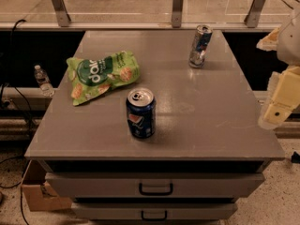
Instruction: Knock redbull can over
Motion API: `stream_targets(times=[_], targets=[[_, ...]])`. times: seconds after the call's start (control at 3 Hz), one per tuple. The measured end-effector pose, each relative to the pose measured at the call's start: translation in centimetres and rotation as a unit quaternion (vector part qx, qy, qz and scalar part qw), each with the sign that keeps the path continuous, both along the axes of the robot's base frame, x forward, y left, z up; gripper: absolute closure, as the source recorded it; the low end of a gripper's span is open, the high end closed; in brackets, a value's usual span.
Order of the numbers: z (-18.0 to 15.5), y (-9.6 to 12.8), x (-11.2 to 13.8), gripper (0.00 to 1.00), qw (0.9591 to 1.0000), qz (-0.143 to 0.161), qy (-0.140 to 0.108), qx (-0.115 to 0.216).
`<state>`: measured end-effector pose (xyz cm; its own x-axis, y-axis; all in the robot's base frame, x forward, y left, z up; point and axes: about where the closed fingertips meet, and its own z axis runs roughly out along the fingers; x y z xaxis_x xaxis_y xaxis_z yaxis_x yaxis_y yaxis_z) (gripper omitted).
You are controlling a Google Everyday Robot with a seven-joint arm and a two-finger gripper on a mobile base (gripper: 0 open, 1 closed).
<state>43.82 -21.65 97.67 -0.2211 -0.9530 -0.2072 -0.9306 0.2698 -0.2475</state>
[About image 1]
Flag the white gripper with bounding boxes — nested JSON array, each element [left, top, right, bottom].
[[258, 66, 300, 129]]

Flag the redbull can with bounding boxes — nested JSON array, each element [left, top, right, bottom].
[[188, 25, 213, 68]]

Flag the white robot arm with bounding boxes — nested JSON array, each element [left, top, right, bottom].
[[256, 8, 300, 129]]

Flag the blue pepsi can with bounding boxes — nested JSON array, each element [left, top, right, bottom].
[[126, 87, 156, 139]]

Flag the black plug on floor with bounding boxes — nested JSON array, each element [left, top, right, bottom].
[[291, 152, 300, 164]]

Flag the grey drawer cabinet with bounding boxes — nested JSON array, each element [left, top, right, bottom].
[[23, 29, 286, 225]]

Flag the green chip bag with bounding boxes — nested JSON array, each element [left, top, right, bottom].
[[67, 51, 140, 106]]

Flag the lower grey drawer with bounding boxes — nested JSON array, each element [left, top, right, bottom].
[[71, 203, 237, 221]]

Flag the grey drawer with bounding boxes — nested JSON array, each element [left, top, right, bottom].
[[71, 203, 237, 221], [46, 172, 264, 199]]

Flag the upper grey drawer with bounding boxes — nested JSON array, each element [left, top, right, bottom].
[[46, 172, 264, 199]]

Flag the clear plastic water bottle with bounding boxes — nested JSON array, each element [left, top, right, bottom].
[[34, 65, 54, 98]]

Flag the cardboard box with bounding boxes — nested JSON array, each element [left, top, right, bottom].
[[21, 160, 73, 212]]

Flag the middle metal rail bracket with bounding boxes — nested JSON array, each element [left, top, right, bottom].
[[172, 0, 184, 28]]

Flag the left metal rail bracket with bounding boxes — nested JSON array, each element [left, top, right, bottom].
[[51, 0, 71, 27]]

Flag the black cable left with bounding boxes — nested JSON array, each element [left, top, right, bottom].
[[0, 18, 36, 225]]

